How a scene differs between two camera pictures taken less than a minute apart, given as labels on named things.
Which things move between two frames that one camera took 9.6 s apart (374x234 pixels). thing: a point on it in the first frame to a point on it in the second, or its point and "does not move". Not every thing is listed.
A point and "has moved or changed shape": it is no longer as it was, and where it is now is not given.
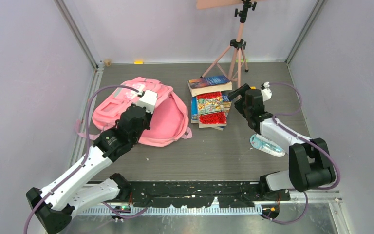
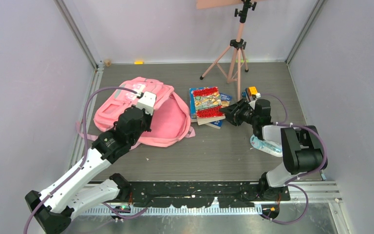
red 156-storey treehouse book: (210, 110) has moved or changed shape
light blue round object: (263, 144) does not move
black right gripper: (241, 90) to (232, 116)
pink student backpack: (169, 121) does not move
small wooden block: (107, 62) does not move
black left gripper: (148, 114) does not move
